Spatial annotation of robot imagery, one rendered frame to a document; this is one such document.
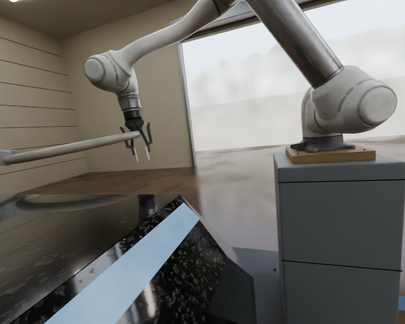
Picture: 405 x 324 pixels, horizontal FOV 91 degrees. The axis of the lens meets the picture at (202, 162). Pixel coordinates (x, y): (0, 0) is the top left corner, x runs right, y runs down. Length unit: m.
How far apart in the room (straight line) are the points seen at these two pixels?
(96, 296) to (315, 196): 0.78
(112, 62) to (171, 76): 4.76
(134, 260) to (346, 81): 0.71
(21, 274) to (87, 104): 6.89
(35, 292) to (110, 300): 0.06
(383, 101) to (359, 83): 0.08
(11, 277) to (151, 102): 5.55
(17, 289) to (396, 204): 0.96
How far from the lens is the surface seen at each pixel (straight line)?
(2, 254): 0.32
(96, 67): 0.77
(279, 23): 0.77
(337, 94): 0.75
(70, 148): 0.74
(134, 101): 0.93
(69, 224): 0.34
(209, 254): 0.31
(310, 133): 0.96
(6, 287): 0.25
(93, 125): 6.96
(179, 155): 5.42
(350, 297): 1.11
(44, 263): 0.26
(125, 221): 0.29
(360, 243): 0.98
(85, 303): 0.22
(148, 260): 0.25
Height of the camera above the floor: 0.98
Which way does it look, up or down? 10 degrees down
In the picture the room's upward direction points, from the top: 7 degrees counter-clockwise
